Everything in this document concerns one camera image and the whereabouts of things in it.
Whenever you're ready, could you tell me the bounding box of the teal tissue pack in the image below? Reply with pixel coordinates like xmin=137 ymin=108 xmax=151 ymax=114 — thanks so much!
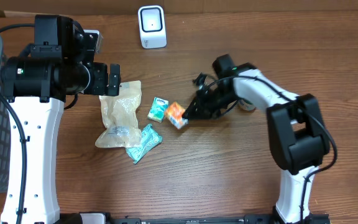
xmin=147 ymin=97 xmax=169 ymax=123

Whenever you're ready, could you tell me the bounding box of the clear plastic bag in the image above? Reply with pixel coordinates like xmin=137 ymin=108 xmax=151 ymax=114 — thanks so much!
xmin=95 ymin=80 xmax=142 ymax=148

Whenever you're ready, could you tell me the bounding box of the orange tissue pack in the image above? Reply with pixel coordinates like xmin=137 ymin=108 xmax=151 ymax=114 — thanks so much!
xmin=164 ymin=102 xmax=188 ymax=129

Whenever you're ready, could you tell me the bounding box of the white barcode scanner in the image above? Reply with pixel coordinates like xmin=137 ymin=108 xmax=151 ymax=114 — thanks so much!
xmin=138 ymin=5 xmax=167 ymax=49

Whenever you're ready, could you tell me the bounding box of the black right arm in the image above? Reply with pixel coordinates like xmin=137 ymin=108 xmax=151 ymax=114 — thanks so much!
xmin=182 ymin=54 xmax=330 ymax=223

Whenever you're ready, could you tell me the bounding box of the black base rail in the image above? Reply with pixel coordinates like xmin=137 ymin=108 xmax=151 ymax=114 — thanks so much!
xmin=54 ymin=212 xmax=332 ymax=224

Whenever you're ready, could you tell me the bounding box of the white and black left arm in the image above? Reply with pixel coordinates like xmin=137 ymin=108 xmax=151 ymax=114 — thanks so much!
xmin=0 ymin=15 xmax=121 ymax=223

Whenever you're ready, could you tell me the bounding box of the teal wipes packet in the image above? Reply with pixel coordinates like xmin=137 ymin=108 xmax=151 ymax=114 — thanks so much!
xmin=126 ymin=124 xmax=163 ymax=164

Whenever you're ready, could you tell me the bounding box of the green lid jar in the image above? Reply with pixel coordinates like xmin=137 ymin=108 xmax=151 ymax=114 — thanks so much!
xmin=238 ymin=99 xmax=255 ymax=111

